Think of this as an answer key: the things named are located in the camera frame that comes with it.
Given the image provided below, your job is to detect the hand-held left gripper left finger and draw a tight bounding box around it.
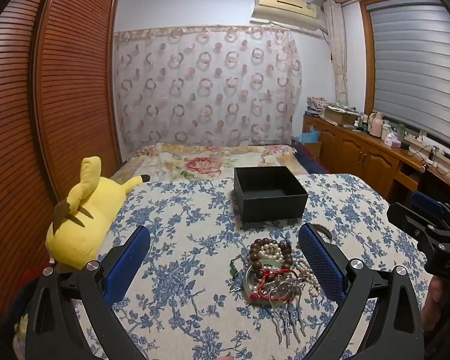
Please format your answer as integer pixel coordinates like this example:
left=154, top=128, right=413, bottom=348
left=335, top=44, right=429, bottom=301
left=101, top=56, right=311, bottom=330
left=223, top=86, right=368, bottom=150
left=13, top=226, right=152, bottom=360

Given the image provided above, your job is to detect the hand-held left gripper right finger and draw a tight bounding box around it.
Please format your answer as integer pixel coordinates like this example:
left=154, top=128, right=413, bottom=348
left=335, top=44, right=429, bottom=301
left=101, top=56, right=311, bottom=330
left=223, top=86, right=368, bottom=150
left=298, top=223, right=426, bottom=360

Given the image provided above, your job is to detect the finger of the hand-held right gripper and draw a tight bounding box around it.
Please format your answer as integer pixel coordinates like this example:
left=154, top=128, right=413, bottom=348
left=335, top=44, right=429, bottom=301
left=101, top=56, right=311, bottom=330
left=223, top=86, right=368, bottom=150
left=410, top=190, right=450, bottom=226
left=387, top=202, right=436, bottom=249

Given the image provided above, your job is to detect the pearl necklace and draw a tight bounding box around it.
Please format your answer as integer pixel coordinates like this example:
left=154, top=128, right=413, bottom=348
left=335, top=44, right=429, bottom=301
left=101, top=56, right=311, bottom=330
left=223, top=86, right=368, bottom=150
left=292, top=257, right=323, bottom=298

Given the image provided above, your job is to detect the bundle of silver hairpins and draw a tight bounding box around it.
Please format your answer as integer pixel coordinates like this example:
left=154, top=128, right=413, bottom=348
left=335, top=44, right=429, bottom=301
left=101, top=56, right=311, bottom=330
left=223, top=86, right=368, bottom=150
left=268, top=274, right=309, bottom=346

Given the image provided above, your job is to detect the brown wooden bead bracelet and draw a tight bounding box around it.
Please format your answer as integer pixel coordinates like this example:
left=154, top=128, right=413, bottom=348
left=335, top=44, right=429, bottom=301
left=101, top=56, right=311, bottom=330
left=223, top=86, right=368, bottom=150
left=248, top=238, right=294, bottom=275

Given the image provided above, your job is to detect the black jewelry box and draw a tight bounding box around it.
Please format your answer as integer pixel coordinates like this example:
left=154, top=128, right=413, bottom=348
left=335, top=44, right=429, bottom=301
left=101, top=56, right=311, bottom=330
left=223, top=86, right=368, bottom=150
left=233, top=166, right=309, bottom=224

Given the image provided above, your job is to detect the jade bangle with red thread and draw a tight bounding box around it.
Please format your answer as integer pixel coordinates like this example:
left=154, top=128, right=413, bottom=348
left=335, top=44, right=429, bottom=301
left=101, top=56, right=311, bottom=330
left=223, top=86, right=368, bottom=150
left=243, top=264, right=298, bottom=305

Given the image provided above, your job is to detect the person's right hand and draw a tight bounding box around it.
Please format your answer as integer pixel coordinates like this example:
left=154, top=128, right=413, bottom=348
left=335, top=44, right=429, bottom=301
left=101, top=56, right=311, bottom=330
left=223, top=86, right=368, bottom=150
left=421, top=279, right=450, bottom=332

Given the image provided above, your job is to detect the silver bangle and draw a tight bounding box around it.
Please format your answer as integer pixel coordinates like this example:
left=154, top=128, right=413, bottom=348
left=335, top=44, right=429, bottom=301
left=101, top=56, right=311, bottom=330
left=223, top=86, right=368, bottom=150
left=310, top=224, right=334, bottom=241

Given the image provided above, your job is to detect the yellow plush toy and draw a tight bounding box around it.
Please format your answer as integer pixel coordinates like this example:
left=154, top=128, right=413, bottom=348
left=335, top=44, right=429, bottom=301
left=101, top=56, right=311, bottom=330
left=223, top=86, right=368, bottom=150
left=46, top=156, right=151, bottom=271

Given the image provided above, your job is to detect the wooden sideboard cabinet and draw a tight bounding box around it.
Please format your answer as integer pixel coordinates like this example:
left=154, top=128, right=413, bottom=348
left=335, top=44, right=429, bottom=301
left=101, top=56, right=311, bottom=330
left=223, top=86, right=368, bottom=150
left=303, top=114, right=450, bottom=211

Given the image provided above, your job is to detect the pink thermos jug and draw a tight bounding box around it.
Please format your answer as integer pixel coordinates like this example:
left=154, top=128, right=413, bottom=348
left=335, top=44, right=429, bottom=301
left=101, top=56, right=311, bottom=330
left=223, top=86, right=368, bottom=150
left=370, top=112, right=384, bottom=138

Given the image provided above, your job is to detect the dark blue blanket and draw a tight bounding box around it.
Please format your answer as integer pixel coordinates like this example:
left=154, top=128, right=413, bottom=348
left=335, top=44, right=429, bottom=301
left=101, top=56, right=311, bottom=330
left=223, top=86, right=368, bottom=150
left=290, top=139, right=324, bottom=175

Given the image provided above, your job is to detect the flat cardboard box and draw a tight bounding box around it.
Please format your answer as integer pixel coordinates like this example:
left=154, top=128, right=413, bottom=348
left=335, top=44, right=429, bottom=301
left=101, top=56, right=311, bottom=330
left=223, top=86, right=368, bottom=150
left=324, top=105, right=359, bottom=127

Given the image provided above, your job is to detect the pink floral bedspread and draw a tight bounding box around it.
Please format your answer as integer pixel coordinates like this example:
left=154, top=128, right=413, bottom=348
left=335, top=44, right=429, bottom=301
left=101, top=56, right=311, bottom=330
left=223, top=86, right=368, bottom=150
left=110, top=142, right=309, bottom=183

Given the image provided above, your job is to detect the blue plastic bag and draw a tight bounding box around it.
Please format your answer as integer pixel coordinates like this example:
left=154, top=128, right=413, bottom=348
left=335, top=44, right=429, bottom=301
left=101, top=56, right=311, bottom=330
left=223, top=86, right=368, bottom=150
left=301, top=127, right=322, bottom=145

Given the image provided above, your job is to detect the stack of floral cloth bags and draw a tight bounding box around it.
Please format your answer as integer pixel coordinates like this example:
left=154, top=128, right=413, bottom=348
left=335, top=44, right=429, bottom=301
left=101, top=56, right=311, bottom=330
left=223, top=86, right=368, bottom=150
left=306, top=97, right=328, bottom=118

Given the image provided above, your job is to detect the beige window curtain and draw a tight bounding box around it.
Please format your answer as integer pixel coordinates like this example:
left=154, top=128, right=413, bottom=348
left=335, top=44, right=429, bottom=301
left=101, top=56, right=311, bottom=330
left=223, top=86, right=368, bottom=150
left=322, top=0, right=350, bottom=106

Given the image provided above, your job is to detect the wooden louvered wardrobe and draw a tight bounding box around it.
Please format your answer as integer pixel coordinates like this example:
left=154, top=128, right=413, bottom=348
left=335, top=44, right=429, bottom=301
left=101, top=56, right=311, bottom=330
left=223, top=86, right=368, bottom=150
left=0, top=0, right=121, bottom=308

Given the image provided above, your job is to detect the beige air conditioner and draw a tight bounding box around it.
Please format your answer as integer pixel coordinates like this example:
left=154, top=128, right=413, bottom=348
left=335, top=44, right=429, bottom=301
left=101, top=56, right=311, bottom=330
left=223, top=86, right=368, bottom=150
left=250, top=0, right=322, bottom=31

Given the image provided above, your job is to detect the white pearl bracelet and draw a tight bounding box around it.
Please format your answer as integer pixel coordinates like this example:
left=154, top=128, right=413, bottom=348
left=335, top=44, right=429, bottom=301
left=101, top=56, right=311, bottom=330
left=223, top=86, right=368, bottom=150
left=258, top=243, right=286, bottom=262

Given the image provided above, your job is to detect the green bead string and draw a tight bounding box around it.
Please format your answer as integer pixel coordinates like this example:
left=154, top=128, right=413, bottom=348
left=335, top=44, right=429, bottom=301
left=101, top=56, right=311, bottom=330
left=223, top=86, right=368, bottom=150
left=230, top=256, right=249, bottom=294

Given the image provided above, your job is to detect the circle patterned wall curtain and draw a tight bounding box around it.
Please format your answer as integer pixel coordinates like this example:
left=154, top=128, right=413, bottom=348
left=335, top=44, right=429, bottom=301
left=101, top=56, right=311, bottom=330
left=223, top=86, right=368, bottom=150
left=113, top=26, right=303, bottom=151

